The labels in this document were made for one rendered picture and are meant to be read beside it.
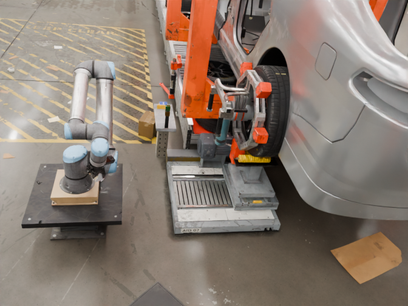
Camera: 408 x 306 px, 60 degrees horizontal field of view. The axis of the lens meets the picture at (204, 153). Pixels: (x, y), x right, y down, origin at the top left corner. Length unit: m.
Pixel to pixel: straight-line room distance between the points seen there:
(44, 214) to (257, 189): 1.57
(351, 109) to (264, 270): 1.38
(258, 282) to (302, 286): 0.30
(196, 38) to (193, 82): 0.35
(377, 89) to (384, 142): 0.26
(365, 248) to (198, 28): 2.11
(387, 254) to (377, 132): 1.65
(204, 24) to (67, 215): 1.62
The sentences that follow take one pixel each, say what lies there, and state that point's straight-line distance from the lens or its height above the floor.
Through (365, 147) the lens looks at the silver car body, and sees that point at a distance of 1.73.
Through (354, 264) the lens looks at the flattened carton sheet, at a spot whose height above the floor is 0.01.
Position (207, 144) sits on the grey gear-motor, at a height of 0.39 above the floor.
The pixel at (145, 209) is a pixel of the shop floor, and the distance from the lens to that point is 2.86.
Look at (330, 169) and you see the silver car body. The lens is 1.85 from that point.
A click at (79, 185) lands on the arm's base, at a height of 0.41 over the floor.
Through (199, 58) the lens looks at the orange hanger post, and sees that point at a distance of 2.79.
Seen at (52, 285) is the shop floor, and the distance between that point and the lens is 2.50.
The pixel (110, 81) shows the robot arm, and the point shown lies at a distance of 2.44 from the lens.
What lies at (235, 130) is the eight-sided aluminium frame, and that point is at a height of 0.62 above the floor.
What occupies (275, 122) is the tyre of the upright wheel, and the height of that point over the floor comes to 0.95.
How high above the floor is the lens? 2.04
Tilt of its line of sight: 35 degrees down
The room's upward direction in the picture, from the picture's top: 9 degrees clockwise
